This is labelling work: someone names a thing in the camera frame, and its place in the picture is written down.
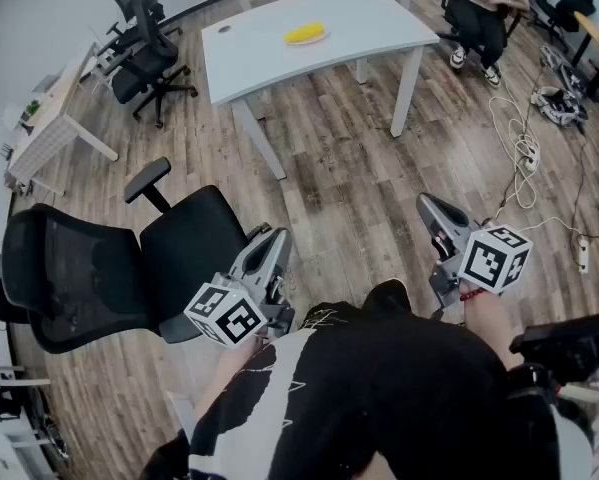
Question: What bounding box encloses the person's right forearm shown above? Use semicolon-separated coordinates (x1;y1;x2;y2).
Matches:
456;287;525;372

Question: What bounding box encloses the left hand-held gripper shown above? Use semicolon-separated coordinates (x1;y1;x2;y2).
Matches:
183;227;296;351

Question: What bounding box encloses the black boxy device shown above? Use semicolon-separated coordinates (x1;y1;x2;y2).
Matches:
509;311;599;384

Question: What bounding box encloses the white flat board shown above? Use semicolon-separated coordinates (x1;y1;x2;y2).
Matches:
166;390;196;439

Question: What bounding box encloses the person's black white shirt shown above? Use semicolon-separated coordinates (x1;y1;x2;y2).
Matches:
138;277;595;480

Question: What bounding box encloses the thin black cable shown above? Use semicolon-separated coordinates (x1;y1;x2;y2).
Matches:
571;127;599;242

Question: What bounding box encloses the long white cable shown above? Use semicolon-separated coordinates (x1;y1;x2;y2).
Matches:
488;95;543;210

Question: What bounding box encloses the light wooden desk white frame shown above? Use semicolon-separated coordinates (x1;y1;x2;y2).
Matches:
6;42;120;197

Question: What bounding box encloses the yellow corn cob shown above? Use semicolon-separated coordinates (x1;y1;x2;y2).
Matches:
283;21;328;45

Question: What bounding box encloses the white table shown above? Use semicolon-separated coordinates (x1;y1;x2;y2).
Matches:
200;0;441;182

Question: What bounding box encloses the person's left forearm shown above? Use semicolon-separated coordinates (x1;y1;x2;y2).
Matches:
191;337;268;422

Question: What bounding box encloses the round wooden table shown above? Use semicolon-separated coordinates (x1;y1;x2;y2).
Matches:
572;10;599;100

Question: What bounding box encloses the spare grey gripper device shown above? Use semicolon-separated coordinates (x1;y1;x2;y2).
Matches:
538;42;588;94
530;86;590;129

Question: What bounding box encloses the white metal rack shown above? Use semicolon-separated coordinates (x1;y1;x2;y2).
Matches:
0;307;55;464

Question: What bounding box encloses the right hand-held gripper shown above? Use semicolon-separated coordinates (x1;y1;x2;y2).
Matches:
415;192;534;310

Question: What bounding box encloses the white plate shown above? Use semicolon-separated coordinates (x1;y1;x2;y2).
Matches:
284;26;332;48

